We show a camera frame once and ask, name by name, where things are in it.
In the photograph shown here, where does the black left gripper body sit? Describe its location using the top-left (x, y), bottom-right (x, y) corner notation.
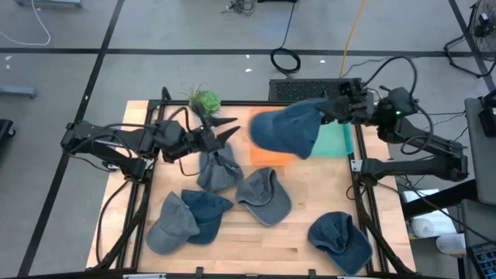
top-left (181, 126), bottom-right (222, 156)

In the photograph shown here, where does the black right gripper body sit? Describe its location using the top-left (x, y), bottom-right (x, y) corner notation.
top-left (340, 92), bottom-right (376, 126)

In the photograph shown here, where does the grey baseball cap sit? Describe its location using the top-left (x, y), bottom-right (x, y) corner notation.
top-left (235, 167), bottom-right (294, 228)
top-left (145, 191), bottom-right (202, 256)
top-left (196, 142), bottom-right (245, 194)

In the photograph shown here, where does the blue denim baseball cap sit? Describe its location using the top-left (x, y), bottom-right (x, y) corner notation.
top-left (249, 98), bottom-right (326, 160)
top-left (307, 211), bottom-right (374, 276)
top-left (181, 188), bottom-right (236, 246)

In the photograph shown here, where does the potted plant patterned pot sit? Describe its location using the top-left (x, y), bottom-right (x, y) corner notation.
top-left (181, 84), bottom-right (222, 117)

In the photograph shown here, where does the teal translucent plastic bin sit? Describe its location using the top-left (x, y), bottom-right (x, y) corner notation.
top-left (309, 122), bottom-right (356, 159)

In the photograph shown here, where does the orange translucent plastic bin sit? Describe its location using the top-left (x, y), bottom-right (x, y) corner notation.
top-left (247, 108), bottom-right (298, 167)

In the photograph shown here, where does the black computer monitor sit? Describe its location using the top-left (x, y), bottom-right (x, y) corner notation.
top-left (477, 89), bottom-right (496, 139)

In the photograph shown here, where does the grey side desk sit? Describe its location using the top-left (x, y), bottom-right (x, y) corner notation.
top-left (460, 96), bottom-right (496, 249)

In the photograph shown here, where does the black floor fan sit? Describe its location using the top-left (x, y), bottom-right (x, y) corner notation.
top-left (443, 0), bottom-right (496, 81)

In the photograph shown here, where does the grey floor stand foot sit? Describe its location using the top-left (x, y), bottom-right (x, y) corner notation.
top-left (0, 84), bottom-right (39, 100)
top-left (14, 0), bottom-right (84, 9)

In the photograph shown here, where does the black floor object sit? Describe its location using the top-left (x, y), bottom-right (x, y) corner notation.
top-left (0, 118), bottom-right (17, 149)

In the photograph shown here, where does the black keyboard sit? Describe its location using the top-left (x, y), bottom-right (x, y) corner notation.
top-left (466, 243), bottom-right (496, 279)

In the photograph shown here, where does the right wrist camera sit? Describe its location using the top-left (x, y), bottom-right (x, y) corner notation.
top-left (339, 79), bottom-right (363, 98)

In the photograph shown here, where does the black aluminium rig frame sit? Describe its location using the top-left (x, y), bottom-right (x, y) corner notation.
top-left (85, 86), bottom-right (418, 279)

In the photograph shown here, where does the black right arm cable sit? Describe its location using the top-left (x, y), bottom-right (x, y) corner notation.
top-left (361, 55), bottom-right (436, 157)

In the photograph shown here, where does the yellow hanging cable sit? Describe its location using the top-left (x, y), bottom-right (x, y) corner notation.
top-left (339, 0), bottom-right (367, 78)

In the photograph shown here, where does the black hanging cable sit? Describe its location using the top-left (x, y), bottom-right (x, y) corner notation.
top-left (270, 2), bottom-right (302, 74)

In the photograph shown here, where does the black cable bundle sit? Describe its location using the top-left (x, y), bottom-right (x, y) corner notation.
top-left (219, 0), bottom-right (257, 17)

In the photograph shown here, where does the white floor cable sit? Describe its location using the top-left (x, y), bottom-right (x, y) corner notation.
top-left (0, 0), bottom-right (52, 47)

